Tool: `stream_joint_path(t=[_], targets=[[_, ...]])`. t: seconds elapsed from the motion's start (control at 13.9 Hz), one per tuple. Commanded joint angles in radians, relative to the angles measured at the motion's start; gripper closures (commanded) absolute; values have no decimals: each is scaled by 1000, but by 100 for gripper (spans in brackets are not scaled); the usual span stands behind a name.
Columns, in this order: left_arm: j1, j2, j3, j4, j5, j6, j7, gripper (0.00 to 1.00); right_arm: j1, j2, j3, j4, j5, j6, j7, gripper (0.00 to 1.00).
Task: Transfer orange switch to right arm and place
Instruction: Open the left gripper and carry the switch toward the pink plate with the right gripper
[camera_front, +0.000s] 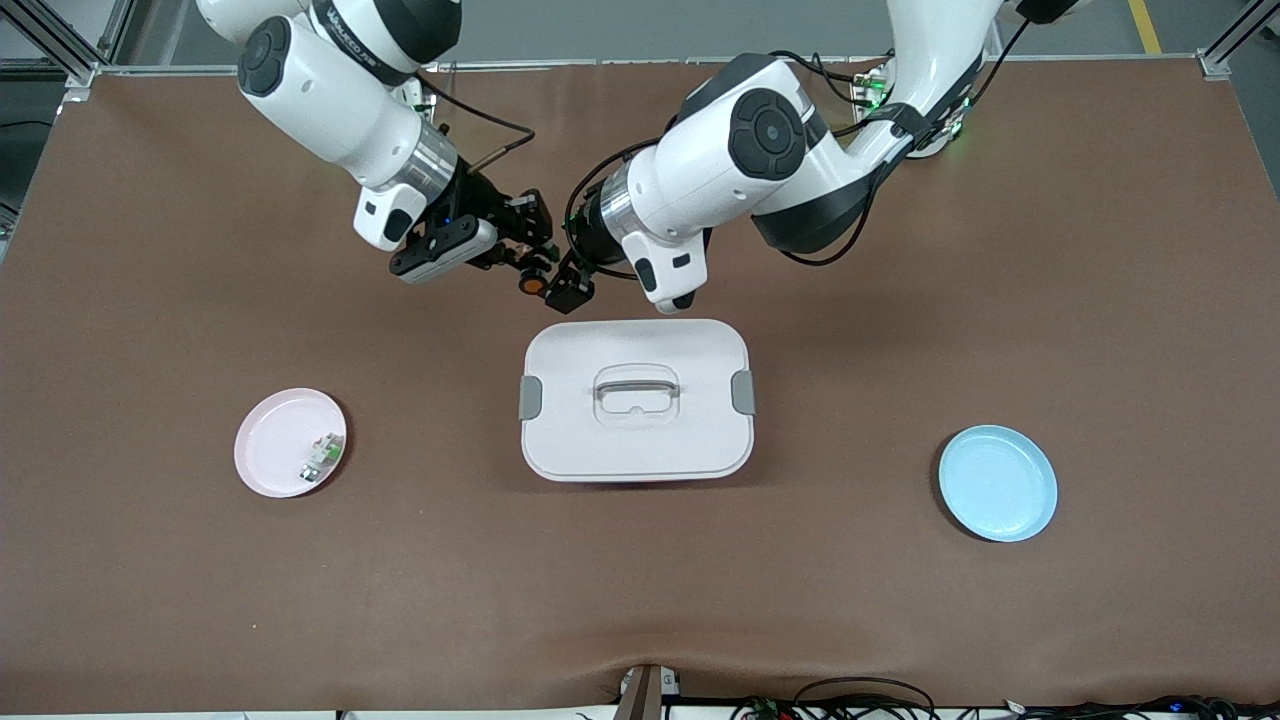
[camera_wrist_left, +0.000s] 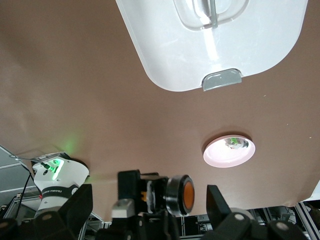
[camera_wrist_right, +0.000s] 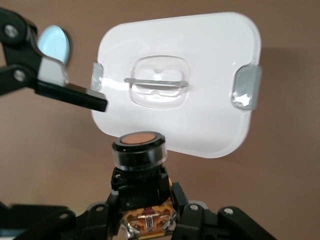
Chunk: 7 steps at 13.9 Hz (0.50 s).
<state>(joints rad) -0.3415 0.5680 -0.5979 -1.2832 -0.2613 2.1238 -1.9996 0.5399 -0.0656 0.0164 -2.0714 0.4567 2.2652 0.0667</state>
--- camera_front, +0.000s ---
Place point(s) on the metal table edge rail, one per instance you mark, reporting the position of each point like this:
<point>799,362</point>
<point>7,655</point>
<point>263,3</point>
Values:
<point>600,63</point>

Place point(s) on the grey box latch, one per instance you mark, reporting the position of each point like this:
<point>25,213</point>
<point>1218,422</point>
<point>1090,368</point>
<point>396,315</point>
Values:
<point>530,398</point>
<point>743,392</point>

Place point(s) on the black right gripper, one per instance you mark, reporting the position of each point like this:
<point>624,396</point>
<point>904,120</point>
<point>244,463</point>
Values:
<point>481,204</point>

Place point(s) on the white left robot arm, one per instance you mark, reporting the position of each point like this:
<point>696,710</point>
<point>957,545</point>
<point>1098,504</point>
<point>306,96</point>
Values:
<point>770,135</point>

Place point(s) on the pink round plate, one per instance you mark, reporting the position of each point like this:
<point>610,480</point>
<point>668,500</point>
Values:
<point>275,445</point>

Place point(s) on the table edge clamp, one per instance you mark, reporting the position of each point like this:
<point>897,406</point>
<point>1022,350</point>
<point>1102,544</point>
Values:
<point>645,695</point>

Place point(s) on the light blue round plate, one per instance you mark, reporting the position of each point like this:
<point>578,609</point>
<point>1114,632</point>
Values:
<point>997,483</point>

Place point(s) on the white lidded storage box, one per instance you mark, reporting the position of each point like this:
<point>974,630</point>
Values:
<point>637,440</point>

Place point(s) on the green push-button switch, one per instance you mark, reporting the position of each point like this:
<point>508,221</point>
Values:
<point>320,458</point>

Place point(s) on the aluminium frame profile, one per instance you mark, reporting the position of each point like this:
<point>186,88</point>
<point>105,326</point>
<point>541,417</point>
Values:
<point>60,45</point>
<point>1235,40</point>

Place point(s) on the orange push-button switch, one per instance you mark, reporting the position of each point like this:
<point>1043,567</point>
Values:
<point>533,283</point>

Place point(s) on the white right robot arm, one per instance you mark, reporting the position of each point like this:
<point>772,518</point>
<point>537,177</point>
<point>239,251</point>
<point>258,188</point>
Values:
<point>320,100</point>

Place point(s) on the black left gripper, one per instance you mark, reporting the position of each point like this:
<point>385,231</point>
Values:
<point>590,246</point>

